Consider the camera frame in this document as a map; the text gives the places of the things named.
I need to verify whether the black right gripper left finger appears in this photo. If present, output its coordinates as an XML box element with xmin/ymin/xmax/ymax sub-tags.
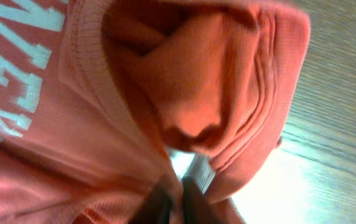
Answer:
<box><xmin>128</xmin><ymin>179</ymin><xmax>176</xmax><ymax>224</ymax></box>

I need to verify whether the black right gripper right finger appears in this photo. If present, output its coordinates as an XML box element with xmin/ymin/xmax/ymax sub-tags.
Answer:
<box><xmin>182</xmin><ymin>177</ymin><xmax>223</xmax><ymax>224</ymax></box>

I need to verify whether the red t-shirt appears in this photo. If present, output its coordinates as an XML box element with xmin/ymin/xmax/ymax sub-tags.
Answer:
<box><xmin>0</xmin><ymin>0</ymin><xmax>311</xmax><ymax>223</ymax></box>

